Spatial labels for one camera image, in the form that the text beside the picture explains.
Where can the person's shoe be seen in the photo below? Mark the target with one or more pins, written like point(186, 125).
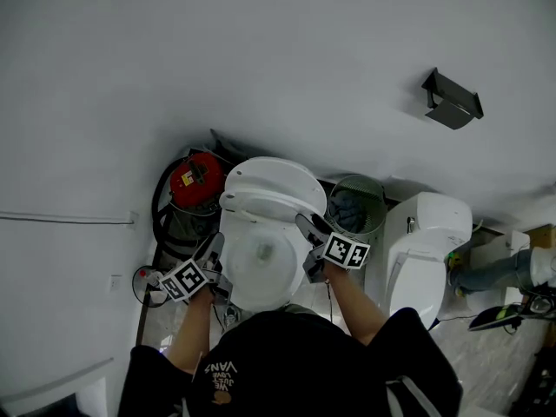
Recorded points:
point(455, 276)
point(231, 316)

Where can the person's right leg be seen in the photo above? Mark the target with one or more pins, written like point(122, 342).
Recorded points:
point(299, 309)

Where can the black wall paper holder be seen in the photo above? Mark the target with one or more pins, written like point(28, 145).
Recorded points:
point(454, 102)

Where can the person's right forearm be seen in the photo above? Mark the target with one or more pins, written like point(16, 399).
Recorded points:
point(354, 306)

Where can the white wall socket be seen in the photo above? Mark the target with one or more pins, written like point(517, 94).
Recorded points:
point(116, 283)

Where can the person's left shoe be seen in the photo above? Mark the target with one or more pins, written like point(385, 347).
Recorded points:
point(231, 316)

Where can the brown wooden board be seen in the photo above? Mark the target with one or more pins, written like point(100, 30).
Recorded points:
point(543, 235)

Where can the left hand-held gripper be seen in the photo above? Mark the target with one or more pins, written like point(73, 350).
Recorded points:
point(184, 280)

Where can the metal mesh waste basket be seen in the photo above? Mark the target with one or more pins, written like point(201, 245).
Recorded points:
point(369, 198)

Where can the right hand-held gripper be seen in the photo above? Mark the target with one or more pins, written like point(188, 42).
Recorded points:
point(347, 251)

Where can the person's left forearm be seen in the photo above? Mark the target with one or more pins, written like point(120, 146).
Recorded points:
point(191, 337)

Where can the clear bottle with red cap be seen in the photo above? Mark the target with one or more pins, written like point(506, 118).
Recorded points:
point(154, 280)

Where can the person's black T-shirt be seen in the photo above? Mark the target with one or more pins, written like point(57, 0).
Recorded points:
point(295, 363)

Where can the blue cloth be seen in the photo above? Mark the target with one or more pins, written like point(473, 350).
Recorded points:
point(345, 209)

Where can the white rounded smart toilet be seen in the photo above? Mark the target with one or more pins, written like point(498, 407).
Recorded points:
point(425, 241)

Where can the white toilet bowl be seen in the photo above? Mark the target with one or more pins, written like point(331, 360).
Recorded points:
point(260, 276)

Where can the person's leg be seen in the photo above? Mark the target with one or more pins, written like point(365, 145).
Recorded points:
point(299, 309)
point(495, 272)

